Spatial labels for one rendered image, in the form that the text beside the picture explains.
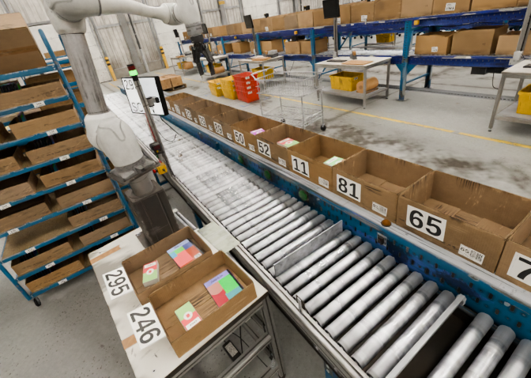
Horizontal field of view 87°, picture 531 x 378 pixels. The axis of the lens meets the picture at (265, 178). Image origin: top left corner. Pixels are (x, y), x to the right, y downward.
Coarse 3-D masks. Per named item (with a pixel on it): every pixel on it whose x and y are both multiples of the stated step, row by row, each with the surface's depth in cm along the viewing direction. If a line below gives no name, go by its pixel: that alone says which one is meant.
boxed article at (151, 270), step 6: (150, 264) 147; (156, 264) 146; (144, 270) 143; (150, 270) 143; (156, 270) 142; (144, 276) 140; (150, 276) 139; (156, 276) 139; (144, 282) 137; (150, 282) 138; (156, 282) 139
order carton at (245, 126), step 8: (248, 120) 250; (256, 120) 255; (264, 120) 248; (272, 120) 238; (232, 128) 240; (240, 128) 249; (248, 128) 253; (256, 128) 258; (264, 128) 254; (248, 136) 221; (240, 144) 240; (248, 144) 227; (256, 152) 221
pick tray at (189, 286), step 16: (224, 256) 139; (192, 272) 133; (208, 272) 139; (240, 272) 129; (160, 288) 124; (176, 288) 130; (192, 288) 133; (160, 304) 127; (176, 304) 126; (192, 304) 125; (208, 304) 124; (224, 304) 112; (240, 304) 119; (160, 320) 120; (176, 320) 119; (208, 320) 109; (224, 320) 116; (176, 336) 113; (192, 336) 107; (176, 352) 104
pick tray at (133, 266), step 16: (160, 240) 153; (176, 240) 159; (192, 240) 163; (144, 256) 150; (160, 256) 155; (208, 256) 141; (128, 272) 146; (160, 272) 145; (176, 272) 132; (144, 288) 137; (144, 304) 126
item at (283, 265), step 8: (336, 224) 149; (328, 232) 147; (336, 232) 152; (312, 240) 142; (320, 240) 146; (328, 240) 150; (304, 248) 140; (312, 248) 144; (288, 256) 135; (296, 256) 139; (304, 256) 142; (280, 264) 133; (288, 264) 137; (280, 272) 135
